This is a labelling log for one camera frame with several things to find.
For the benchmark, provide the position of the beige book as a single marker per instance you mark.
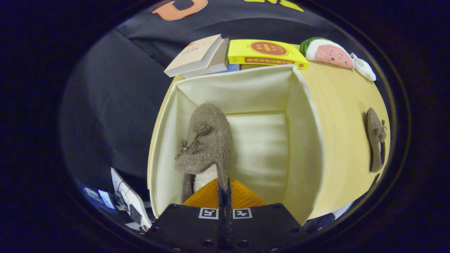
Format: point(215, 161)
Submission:
point(195, 52)

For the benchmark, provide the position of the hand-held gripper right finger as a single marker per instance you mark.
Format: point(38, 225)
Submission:
point(260, 225)

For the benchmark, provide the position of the white plush toy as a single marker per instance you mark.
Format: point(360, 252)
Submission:
point(364, 68)

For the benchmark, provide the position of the black backdrop cloth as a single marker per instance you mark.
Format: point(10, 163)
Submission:
point(105, 105)

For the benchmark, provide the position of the blue printed card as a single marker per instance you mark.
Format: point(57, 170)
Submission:
point(96, 195)

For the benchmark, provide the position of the blue book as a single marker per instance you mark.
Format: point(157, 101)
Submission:
point(233, 67)

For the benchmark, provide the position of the yellow book red circle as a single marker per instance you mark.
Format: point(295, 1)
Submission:
point(263, 51)

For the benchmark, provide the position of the black rectangular block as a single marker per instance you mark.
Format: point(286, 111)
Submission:
point(321, 221)
point(373, 182)

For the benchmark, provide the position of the grey book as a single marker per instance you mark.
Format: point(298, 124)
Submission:
point(218, 59)

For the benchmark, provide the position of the watermelon slice plush toy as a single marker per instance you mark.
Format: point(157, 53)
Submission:
point(330, 54)

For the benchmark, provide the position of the brown fuzzy shoe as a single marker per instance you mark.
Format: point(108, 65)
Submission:
point(209, 140)
point(375, 140)

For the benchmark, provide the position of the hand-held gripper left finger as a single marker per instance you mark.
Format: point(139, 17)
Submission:
point(190, 225)

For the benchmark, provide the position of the cream fabric storage box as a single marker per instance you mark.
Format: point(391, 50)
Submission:
point(260, 147)

